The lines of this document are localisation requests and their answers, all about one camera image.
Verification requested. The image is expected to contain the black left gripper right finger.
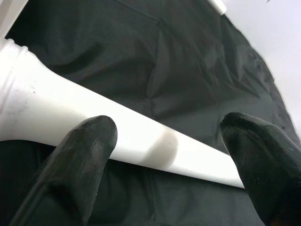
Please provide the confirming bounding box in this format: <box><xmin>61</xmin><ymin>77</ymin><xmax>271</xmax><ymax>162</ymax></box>
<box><xmin>219</xmin><ymin>112</ymin><xmax>301</xmax><ymax>226</ymax></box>

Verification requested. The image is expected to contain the black cloth table cover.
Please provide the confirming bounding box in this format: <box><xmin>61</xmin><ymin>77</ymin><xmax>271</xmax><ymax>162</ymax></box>
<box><xmin>0</xmin><ymin>0</ymin><xmax>301</xmax><ymax>226</ymax></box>

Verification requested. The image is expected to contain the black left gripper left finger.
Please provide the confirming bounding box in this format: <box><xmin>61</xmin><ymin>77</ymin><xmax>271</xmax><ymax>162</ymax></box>
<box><xmin>9</xmin><ymin>114</ymin><xmax>118</xmax><ymax>226</ymax></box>

